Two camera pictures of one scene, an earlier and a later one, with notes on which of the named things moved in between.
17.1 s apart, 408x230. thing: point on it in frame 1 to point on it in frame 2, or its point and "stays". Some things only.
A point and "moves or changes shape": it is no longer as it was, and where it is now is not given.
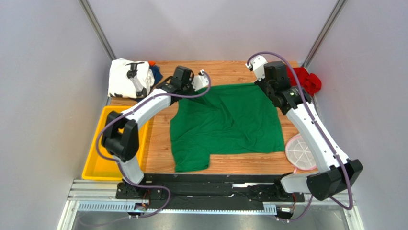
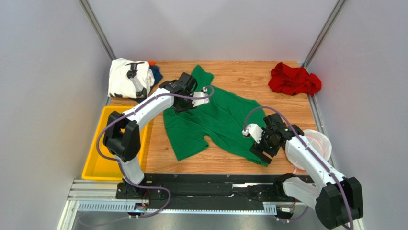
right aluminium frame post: (324, 32) stays
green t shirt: (235, 118) moves or changes shape
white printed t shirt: (130, 78) stays
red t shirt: (310, 82) stays
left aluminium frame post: (97, 28) stays
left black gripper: (192, 90) to (179, 109)
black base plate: (207, 192) stays
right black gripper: (266, 85) to (261, 150)
